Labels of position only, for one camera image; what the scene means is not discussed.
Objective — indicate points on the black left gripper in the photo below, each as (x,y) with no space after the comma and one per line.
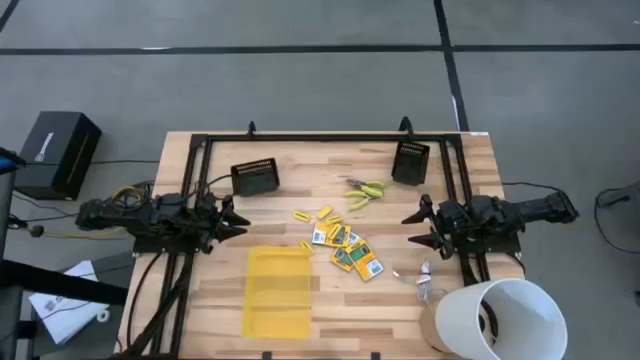
(207,220)

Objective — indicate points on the yellow Ticonderoga eraser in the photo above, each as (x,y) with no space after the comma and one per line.
(334,231)
(325,212)
(302,216)
(333,220)
(306,245)

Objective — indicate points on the black bar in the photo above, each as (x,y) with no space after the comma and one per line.
(50,282)

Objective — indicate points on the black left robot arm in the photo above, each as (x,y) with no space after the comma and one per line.
(135,215)

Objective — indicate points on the white cylindrical bucket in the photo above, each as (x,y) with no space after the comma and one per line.
(460,320)

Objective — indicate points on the black metal table frame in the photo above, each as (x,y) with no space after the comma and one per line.
(325,137)

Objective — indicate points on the narrow black mesh basket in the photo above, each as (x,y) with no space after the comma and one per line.
(410,167)

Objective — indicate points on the large yellow plastic bin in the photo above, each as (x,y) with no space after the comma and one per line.
(277,295)

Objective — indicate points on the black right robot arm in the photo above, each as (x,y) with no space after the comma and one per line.
(540,210)

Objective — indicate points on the brown round base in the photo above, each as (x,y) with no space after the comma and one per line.
(427,327)

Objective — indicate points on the black box with logo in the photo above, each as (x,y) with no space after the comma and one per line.
(55,150)

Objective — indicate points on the black table clamp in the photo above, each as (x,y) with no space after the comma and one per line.
(406,125)
(375,356)
(251,129)
(266,356)

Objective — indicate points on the black round knob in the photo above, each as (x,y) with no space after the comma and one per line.
(36,231)

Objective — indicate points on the white paper sheets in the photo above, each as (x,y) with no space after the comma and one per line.
(65,315)

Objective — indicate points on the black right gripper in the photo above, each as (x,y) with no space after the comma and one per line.
(452,222)

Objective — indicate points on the wide black mesh basket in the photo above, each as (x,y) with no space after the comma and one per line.
(255,180)

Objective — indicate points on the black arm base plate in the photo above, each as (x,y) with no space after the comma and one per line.
(160,246)
(500,245)

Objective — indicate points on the blue object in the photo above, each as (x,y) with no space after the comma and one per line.
(7,162)

